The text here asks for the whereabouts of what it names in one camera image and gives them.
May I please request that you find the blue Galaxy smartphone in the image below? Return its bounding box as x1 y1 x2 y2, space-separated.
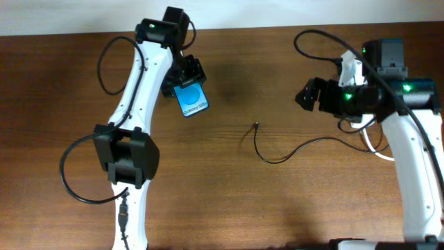
174 83 210 117

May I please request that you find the black USB charging cable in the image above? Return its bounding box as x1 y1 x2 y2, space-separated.
253 117 390 165

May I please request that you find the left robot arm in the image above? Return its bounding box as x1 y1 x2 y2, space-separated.
93 6 209 249

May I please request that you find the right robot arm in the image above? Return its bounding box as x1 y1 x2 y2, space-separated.
295 39 443 249

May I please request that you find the white power strip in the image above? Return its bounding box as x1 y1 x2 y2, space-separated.
350 114 375 129

